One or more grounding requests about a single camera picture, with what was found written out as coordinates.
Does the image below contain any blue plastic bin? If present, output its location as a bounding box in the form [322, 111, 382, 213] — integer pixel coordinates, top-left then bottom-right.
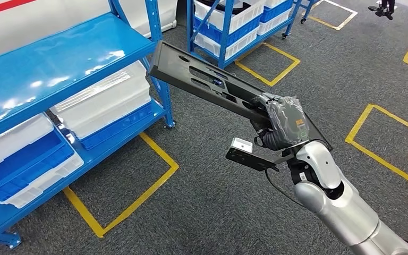
[0, 130, 75, 202]
[260, 2, 294, 23]
[194, 15, 261, 46]
[79, 102, 156, 151]

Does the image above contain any black stand base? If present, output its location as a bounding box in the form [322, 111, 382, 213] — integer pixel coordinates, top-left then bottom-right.
[367, 0, 396, 20]

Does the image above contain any black camera bracket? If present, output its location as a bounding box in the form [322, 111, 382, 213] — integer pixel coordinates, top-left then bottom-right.
[225, 146, 296, 173]

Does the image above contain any blue metal shelf rack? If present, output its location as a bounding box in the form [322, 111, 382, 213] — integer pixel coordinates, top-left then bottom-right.
[0, 0, 176, 249]
[186, 0, 317, 69]

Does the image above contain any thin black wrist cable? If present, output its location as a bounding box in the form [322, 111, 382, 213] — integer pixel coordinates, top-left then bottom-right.
[264, 168, 307, 208]

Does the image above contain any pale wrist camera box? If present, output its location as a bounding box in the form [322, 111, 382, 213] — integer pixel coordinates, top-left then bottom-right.
[231, 137, 253, 154]

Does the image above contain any long black metal part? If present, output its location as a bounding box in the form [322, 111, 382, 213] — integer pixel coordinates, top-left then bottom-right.
[148, 40, 333, 152]

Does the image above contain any black plastic part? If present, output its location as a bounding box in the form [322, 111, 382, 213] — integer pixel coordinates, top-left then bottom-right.
[198, 0, 252, 15]

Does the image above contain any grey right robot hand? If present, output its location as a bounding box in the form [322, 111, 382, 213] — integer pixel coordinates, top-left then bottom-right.
[250, 93, 311, 146]

